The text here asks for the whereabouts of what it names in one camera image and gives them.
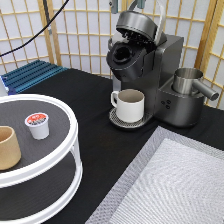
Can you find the steel milk frother jug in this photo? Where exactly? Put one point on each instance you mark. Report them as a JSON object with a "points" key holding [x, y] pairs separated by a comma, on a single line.
{"points": [[188, 81]]}

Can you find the grey pod coffee machine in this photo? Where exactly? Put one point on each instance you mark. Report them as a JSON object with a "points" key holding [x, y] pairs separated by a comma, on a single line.
{"points": [[142, 57]]}

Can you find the red-lidded coffee pod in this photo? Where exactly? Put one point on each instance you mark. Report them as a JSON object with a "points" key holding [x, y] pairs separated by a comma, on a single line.
{"points": [[38, 125]]}

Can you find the wooden shoji folding screen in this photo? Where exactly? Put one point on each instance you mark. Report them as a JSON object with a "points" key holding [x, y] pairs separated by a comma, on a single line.
{"points": [[74, 34]]}

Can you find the white two-tier round shelf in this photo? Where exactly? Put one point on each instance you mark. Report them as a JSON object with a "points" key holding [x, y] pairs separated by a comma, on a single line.
{"points": [[50, 170]]}

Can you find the white ceramic mug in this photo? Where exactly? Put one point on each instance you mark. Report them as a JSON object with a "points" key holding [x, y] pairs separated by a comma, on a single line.
{"points": [[129, 105]]}

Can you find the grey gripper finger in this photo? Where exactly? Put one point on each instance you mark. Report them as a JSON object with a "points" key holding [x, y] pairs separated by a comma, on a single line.
{"points": [[114, 6], [141, 4]]}

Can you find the black table cloth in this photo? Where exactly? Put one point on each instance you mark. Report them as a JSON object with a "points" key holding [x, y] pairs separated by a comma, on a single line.
{"points": [[106, 150]]}

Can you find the grey woven placemat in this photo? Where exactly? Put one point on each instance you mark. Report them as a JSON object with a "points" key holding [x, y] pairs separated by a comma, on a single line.
{"points": [[172, 180]]}

